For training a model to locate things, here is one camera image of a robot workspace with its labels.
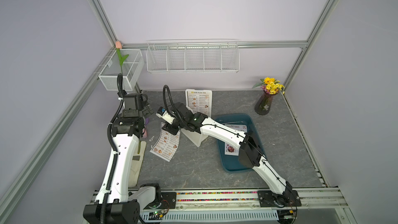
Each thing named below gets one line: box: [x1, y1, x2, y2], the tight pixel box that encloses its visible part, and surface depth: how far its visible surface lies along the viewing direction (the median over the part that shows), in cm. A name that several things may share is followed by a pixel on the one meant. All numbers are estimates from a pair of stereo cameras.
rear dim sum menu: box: [187, 90, 211, 118], surface depth 98 cm
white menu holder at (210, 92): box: [185, 89, 213, 118], surface depth 96 cm
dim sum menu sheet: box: [149, 121, 181, 163], surface depth 93 cm
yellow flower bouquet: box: [251, 76, 286, 95], surface depth 92 cm
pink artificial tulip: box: [115, 40, 130, 74], surface depth 92 cm
